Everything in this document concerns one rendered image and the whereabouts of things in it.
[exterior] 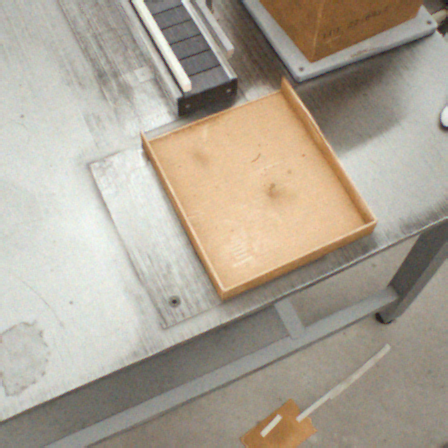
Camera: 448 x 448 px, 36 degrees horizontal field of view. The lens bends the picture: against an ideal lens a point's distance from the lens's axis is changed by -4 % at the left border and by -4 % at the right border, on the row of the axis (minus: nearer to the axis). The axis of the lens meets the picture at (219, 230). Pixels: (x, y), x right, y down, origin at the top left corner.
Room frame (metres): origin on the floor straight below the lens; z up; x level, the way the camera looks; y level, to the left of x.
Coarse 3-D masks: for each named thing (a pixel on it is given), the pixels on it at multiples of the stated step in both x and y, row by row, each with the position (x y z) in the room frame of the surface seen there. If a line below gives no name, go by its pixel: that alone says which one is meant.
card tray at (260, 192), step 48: (288, 96) 0.71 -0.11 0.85; (144, 144) 0.60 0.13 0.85; (192, 144) 0.61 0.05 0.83; (240, 144) 0.62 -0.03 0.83; (288, 144) 0.62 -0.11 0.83; (192, 192) 0.52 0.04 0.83; (240, 192) 0.53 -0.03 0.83; (288, 192) 0.53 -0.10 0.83; (336, 192) 0.54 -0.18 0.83; (192, 240) 0.44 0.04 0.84; (240, 240) 0.45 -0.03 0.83; (288, 240) 0.45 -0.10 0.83; (336, 240) 0.44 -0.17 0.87; (240, 288) 0.36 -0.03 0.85
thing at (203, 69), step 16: (128, 0) 0.91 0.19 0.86; (144, 0) 0.89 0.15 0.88; (160, 0) 0.89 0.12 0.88; (176, 0) 0.89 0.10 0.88; (160, 16) 0.85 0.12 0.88; (176, 16) 0.85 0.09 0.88; (176, 32) 0.81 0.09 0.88; (192, 32) 0.82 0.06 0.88; (176, 48) 0.78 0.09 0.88; (192, 48) 0.78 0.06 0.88; (208, 48) 0.78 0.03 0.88; (192, 64) 0.74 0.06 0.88; (208, 64) 0.74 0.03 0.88; (176, 80) 0.71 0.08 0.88; (192, 80) 0.71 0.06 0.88; (208, 80) 0.71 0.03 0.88; (224, 80) 0.71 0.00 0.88
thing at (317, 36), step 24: (264, 0) 0.91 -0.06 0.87; (288, 0) 0.85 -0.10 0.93; (312, 0) 0.80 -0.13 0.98; (336, 0) 0.80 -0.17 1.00; (360, 0) 0.82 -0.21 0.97; (384, 0) 0.85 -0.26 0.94; (408, 0) 0.89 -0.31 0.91; (288, 24) 0.85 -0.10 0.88; (312, 24) 0.79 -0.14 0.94; (336, 24) 0.80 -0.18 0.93; (360, 24) 0.83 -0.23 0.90; (384, 24) 0.86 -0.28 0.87; (312, 48) 0.78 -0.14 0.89; (336, 48) 0.81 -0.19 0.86
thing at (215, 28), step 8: (192, 0) 0.82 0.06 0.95; (200, 0) 0.81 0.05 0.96; (200, 8) 0.80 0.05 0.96; (208, 16) 0.78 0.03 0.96; (208, 24) 0.77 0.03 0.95; (216, 24) 0.76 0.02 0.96; (216, 32) 0.74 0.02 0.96; (224, 40) 0.73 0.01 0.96; (224, 48) 0.72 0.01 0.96; (232, 48) 0.71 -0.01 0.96
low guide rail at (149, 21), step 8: (136, 0) 0.85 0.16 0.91; (136, 8) 0.85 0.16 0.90; (144, 8) 0.83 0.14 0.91; (144, 16) 0.82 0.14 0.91; (152, 24) 0.80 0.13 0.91; (152, 32) 0.79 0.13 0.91; (160, 32) 0.78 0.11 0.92; (160, 40) 0.76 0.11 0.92; (160, 48) 0.76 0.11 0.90; (168, 48) 0.75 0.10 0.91; (168, 56) 0.73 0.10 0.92; (176, 64) 0.71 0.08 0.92; (176, 72) 0.70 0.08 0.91; (184, 72) 0.70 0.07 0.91; (184, 80) 0.68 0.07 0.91; (184, 88) 0.67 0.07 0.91
